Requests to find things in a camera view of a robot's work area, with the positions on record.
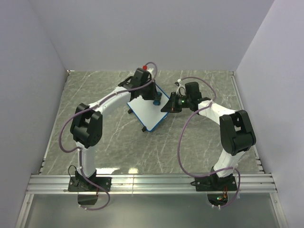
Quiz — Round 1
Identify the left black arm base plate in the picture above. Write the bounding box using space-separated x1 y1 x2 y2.
68 175 112 192

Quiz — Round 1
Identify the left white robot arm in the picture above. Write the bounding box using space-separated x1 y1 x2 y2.
70 65 161 191

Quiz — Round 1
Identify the aluminium mounting rail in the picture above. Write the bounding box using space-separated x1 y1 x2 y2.
26 173 277 194

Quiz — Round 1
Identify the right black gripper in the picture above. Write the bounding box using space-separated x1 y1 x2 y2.
161 93 191 114

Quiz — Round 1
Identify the blue whiteboard eraser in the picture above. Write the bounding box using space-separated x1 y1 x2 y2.
153 91 162 106

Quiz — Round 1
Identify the blue-framed small whiteboard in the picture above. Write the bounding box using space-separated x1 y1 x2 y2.
127 84 169 132

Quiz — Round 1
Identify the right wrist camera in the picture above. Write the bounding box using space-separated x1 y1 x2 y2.
175 79 187 96

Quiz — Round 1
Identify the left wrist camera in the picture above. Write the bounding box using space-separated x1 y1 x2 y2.
133 62 158 86

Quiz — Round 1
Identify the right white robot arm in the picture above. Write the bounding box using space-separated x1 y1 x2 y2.
161 81 256 191

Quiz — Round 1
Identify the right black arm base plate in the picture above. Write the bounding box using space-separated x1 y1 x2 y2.
190 174 237 191

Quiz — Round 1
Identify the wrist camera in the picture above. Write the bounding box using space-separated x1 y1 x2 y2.
133 62 158 86
175 79 187 96

